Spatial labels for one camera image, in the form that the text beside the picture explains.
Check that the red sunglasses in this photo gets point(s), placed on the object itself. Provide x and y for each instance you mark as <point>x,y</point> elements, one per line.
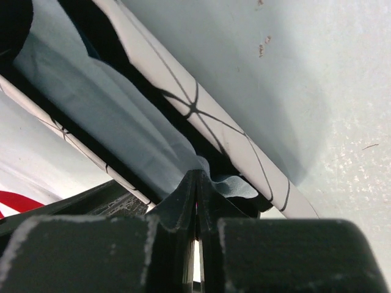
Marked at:
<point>13,203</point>

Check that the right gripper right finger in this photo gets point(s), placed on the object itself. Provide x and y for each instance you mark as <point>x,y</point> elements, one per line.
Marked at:
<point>243,254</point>

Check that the blue cleaning cloth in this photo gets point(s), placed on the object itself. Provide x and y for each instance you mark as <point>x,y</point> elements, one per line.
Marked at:
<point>103,102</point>

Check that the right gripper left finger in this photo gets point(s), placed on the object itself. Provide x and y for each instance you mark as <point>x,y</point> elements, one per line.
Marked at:
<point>101,253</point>

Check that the white geometric glasses case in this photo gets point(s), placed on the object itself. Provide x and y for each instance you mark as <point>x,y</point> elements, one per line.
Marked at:
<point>113,34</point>

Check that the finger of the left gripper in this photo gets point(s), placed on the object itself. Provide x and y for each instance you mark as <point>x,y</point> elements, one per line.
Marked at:
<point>106,199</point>

